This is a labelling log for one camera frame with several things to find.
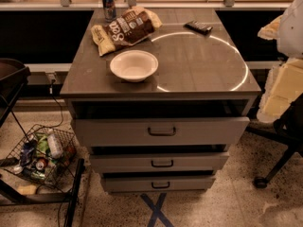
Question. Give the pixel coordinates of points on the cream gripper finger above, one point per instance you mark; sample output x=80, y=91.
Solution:
x=270, y=31
x=284, y=84

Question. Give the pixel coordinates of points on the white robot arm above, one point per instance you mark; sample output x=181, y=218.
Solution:
x=290, y=33

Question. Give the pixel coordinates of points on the white paper bowl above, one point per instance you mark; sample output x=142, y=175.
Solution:
x=134, y=65

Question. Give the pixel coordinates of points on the grey drawer cabinet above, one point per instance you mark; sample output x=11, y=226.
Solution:
x=199, y=76

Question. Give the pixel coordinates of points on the brown sea salt chip bag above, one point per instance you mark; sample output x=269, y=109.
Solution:
x=132, y=27

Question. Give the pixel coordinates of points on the blue energy drink can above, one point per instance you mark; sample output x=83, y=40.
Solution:
x=109, y=9

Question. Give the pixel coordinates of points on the top grey drawer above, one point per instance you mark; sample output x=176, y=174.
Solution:
x=159, y=132

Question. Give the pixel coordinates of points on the grey drawer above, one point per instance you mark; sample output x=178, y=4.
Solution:
x=148, y=184
x=131, y=163
x=159, y=132

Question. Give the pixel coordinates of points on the bottom grey drawer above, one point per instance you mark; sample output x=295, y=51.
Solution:
x=148, y=184

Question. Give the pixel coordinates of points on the middle grey drawer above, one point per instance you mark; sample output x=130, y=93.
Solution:
x=131, y=163

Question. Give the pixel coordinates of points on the clear plastic bottle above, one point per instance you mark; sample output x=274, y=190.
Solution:
x=54, y=144

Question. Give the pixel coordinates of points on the green snack bag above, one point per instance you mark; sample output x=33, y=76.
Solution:
x=42, y=148

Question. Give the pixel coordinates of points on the red soda can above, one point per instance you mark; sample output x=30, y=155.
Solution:
x=41, y=164

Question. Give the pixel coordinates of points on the blue snack bag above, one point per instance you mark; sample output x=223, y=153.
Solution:
x=27, y=150

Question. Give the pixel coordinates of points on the yellow sponge block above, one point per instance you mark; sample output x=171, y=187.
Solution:
x=27, y=189

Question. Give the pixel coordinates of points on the black wire basket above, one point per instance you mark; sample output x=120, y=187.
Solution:
x=55, y=168

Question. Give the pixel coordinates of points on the black cart frame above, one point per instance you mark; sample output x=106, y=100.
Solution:
x=13, y=78

